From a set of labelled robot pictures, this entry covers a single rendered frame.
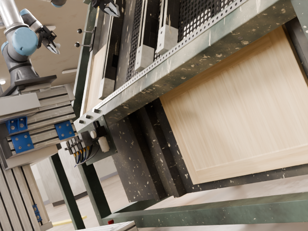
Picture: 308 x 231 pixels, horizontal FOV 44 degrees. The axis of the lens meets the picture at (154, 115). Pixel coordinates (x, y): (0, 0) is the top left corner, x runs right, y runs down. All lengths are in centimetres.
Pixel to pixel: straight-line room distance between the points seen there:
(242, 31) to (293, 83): 32
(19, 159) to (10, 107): 33
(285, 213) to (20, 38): 134
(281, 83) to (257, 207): 49
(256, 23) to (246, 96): 46
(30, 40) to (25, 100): 30
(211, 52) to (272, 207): 62
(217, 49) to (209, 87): 41
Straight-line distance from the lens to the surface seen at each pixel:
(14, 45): 190
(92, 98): 267
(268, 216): 155
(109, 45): 248
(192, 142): 207
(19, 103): 177
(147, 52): 197
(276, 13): 131
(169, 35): 178
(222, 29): 143
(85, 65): 314
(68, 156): 947
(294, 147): 164
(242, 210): 164
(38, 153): 202
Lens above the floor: 53
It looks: 4 degrees up
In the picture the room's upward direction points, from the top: 21 degrees counter-clockwise
